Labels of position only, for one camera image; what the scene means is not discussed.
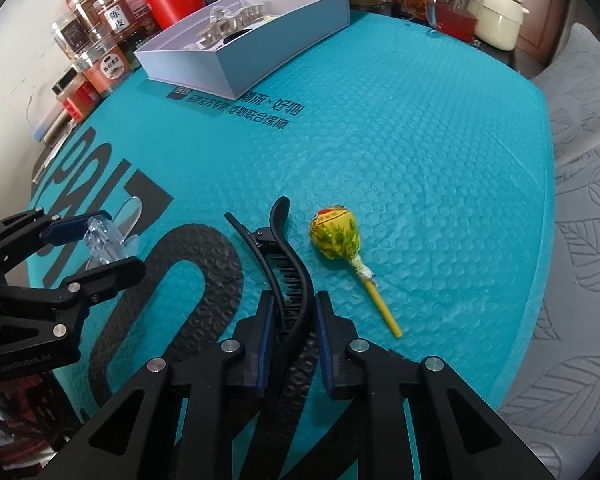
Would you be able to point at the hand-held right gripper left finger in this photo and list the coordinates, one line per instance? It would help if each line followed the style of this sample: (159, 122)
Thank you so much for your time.
(266, 340)

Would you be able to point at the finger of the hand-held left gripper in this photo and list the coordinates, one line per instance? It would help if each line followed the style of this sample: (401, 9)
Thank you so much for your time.
(65, 230)
(115, 272)

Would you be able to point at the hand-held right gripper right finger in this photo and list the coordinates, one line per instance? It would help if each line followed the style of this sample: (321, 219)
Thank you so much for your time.
(325, 345)

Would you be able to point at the clear hair claw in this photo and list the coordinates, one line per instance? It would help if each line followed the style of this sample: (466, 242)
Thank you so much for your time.
(105, 240)

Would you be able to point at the black hair claw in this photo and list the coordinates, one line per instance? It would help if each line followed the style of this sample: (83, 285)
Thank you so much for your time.
(295, 280)

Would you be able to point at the white lidded box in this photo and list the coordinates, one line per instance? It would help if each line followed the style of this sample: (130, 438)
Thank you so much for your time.
(260, 60)

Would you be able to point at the beige wavy hair claw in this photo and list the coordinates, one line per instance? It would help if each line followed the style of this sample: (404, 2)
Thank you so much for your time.
(230, 22)

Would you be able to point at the yellow lollipop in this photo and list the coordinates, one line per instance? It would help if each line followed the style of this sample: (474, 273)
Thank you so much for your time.
(335, 232)

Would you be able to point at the small red spice jar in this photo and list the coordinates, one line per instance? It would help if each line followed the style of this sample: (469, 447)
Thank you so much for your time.
(77, 97)

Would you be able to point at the jar of orange powder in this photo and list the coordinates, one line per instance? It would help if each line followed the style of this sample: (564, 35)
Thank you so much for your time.
(105, 67)

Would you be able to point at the dark spice jar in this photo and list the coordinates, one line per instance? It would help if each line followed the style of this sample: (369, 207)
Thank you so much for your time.
(72, 35)

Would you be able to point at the teal bubble mailer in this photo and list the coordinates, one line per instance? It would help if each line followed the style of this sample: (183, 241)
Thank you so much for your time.
(405, 160)

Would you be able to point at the jar with white label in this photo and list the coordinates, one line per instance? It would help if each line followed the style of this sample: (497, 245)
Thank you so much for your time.
(112, 17)

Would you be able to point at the pink container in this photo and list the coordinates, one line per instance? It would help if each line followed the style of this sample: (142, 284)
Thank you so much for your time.
(137, 5)

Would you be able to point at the grey leaf pattern quilt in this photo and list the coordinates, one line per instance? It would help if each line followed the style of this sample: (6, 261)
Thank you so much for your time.
(580, 210)

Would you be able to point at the glass mug with red drink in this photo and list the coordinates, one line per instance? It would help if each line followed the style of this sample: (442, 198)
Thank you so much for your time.
(455, 22)

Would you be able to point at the cream electric pot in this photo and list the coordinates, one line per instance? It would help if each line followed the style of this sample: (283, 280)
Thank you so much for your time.
(500, 10)

